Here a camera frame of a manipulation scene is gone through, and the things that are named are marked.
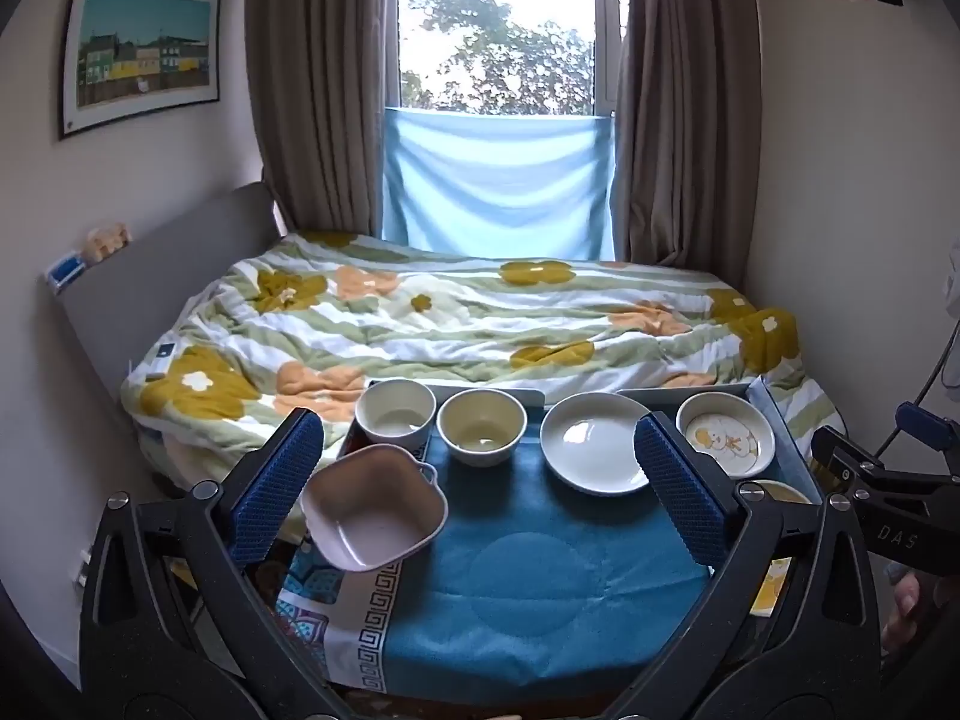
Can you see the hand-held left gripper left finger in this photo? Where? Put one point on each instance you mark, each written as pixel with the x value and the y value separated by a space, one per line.
pixel 277 487

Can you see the patterned cloth with key border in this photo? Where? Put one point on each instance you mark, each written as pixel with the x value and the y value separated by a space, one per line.
pixel 352 615

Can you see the cream bowl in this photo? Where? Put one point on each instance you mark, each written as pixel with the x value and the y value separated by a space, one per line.
pixel 480 427

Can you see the plain white plate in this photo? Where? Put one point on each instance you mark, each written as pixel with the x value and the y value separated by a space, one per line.
pixel 585 439

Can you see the framed wall picture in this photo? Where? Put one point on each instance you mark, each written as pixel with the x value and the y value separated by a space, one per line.
pixel 142 52

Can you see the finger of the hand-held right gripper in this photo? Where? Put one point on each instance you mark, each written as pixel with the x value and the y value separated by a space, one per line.
pixel 840 454
pixel 919 424

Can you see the floral striped blanket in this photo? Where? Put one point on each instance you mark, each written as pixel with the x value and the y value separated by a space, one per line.
pixel 465 322

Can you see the white plate with chick print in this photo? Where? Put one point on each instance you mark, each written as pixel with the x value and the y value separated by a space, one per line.
pixel 727 435

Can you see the brown curtain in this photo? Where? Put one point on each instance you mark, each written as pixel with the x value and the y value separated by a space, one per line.
pixel 675 105
pixel 322 90

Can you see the grey bed headboard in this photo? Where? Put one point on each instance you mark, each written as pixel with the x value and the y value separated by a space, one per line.
pixel 150 292

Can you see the window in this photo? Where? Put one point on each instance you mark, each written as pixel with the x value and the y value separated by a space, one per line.
pixel 495 30

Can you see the beige toy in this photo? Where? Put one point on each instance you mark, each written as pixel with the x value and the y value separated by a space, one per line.
pixel 106 241

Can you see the white wall socket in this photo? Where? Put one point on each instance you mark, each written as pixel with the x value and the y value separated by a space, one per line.
pixel 82 567

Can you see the person's right hand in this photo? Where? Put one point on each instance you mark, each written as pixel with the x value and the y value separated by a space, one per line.
pixel 904 611

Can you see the cream plate with yellow print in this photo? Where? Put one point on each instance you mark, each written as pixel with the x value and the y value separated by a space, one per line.
pixel 780 493

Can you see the white bowl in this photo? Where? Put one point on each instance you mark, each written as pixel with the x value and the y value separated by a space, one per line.
pixel 395 420

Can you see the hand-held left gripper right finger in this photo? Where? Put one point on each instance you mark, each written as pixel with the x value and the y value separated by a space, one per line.
pixel 675 487

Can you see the light blue cloth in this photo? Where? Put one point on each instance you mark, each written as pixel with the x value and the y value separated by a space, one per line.
pixel 495 180

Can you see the small blue box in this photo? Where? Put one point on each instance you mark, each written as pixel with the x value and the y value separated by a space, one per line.
pixel 66 270

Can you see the teal table cloth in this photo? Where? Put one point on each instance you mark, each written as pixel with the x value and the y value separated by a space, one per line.
pixel 540 585

